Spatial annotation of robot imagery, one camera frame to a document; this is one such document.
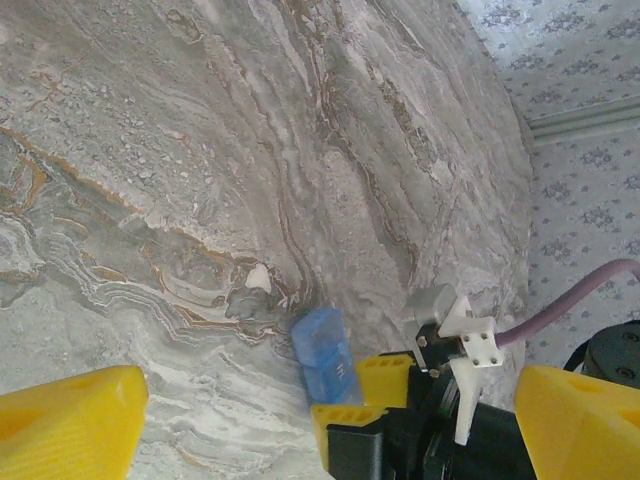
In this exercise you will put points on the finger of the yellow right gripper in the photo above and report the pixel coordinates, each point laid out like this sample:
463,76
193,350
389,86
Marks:
345,425
385,380

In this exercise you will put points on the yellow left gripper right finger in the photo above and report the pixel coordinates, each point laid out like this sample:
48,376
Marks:
585,430

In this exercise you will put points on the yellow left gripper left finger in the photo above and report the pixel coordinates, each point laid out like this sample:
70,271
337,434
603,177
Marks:
65,430

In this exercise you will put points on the small blue toy block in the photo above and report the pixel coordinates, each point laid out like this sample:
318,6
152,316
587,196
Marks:
320,345

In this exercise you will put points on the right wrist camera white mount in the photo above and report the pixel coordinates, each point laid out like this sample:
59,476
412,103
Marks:
475,345

